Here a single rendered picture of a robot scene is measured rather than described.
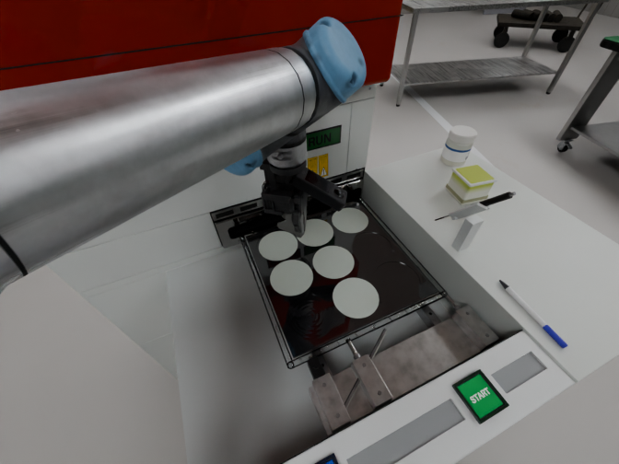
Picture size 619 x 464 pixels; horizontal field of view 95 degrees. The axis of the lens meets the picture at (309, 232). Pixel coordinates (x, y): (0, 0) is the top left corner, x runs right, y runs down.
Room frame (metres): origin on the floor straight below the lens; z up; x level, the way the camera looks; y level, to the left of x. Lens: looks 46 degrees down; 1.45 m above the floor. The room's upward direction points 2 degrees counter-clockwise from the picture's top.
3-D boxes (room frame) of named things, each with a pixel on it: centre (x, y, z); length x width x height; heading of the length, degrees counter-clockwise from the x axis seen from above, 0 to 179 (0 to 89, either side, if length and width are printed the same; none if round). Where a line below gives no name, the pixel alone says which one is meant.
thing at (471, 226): (0.42, -0.32, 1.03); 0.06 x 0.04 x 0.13; 22
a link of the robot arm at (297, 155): (0.47, 0.04, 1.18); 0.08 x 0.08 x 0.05
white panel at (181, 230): (0.56, 0.21, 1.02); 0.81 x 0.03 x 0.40; 112
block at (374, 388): (0.16, -0.10, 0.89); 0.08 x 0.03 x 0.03; 22
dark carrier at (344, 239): (0.42, -0.05, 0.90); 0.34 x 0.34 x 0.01; 22
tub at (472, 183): (0.57, -0.41, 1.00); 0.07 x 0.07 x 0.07; 13
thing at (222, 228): (0.61, 0.04, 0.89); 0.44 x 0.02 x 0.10; 112
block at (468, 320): (0.25, -0.32, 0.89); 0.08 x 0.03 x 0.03; 22
